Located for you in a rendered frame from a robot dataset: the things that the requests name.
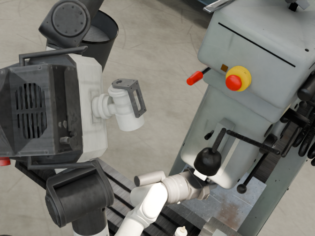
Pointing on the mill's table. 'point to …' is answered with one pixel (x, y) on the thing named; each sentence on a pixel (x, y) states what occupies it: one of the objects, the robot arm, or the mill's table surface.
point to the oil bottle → (180, 232)
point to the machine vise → (209, 227)
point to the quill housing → (232, 150)
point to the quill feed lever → (270, 141)
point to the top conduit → (307, 88)
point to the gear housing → (246, 98)
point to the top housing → (263, 46)
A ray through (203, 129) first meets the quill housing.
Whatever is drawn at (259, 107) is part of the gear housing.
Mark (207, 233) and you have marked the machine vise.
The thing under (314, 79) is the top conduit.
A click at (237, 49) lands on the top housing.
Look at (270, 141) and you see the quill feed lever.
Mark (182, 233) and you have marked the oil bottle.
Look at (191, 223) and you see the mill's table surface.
